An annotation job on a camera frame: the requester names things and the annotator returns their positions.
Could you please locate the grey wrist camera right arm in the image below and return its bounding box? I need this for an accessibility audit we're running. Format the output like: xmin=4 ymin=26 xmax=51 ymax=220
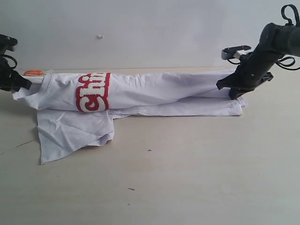
xmin=221 ymin=45 xmax=251 ymax=60

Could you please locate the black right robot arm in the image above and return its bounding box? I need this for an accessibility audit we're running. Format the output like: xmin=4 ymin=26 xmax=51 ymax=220
xmin=216 ymin=23 xmax=300 ymax=99

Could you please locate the orange label tag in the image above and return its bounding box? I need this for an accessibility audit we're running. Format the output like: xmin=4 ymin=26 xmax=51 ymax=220
xmin=23 ymin=69 xmax=44 ymax=76

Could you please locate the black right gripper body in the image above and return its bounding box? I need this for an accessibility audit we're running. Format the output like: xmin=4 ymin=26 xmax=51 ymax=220
xmin=231 ymin=50 xmax=274 ymax=90

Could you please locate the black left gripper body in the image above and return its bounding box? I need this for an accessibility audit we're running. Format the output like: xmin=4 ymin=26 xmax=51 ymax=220
xmin=0 ymin=55 xmax=20 ymax=91

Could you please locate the white t-shirt red lettering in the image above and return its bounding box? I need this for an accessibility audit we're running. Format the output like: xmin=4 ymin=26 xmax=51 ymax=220
xmin=12 ymin=70 xmax=247 ymax=164

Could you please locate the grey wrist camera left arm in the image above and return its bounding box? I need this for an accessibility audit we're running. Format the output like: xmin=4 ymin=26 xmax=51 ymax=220
xmin=0 ymin=34 xmax=18 ymax=54

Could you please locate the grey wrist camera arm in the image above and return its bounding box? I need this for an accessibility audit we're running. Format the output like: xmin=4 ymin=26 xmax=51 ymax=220
xmin=0 ymin=34 xmax=18 ymax=54
xmin=221 ymin=45 xmax=251 ymax=60

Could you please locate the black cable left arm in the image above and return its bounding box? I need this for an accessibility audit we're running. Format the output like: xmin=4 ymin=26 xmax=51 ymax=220
xmin=0 ymin=53 xmax=18 ymax=70

